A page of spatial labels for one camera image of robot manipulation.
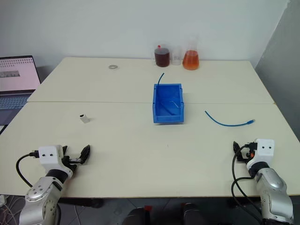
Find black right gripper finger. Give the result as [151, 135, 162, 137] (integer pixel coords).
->
[232, 140, 241, 156]

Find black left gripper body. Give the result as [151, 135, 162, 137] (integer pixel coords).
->
[61, 150, 82, 172]

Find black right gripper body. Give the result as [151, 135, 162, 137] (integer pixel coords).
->
[235, 141, 259, 164]

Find small clear connector piece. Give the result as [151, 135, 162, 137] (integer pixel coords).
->
[79, 113, 92, 124]

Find blue plastic storage bin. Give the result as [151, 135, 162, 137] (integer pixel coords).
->
[151, 82, 186, 125]

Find dark rounded shape with red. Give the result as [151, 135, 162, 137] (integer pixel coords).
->
[122, 205, 151, 225]

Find open grey laptop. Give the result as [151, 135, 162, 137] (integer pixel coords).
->
[0, 55, 42, 126]

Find flask of orange liquid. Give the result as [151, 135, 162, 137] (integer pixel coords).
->
[182, 37, 201, 71]

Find clear empty measuring beaker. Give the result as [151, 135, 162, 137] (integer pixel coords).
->
[172, 45, 184, 66]

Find jar of dark brown liquid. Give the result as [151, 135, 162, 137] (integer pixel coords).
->
[154, 45, 171, 68]

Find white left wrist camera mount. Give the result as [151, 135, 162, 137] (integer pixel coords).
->
[37, 144, 76, 179]

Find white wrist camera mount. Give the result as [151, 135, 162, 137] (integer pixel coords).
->
[246, 138, 275, 170]
[37, 144, 76, 179]

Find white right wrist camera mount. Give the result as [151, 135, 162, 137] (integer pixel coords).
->
[246, 138, 275, 170]

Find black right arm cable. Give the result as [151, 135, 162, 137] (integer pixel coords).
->
[231, 143, 263, 225]

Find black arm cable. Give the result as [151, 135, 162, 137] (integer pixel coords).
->
[15, 151, 39, 188]
[231, 143, 263, 225]

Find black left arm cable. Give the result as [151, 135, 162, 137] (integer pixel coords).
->
[15, 151, 39, 188]

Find thin white floor cables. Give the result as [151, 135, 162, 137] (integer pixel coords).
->
[0, 194, 25, 225]

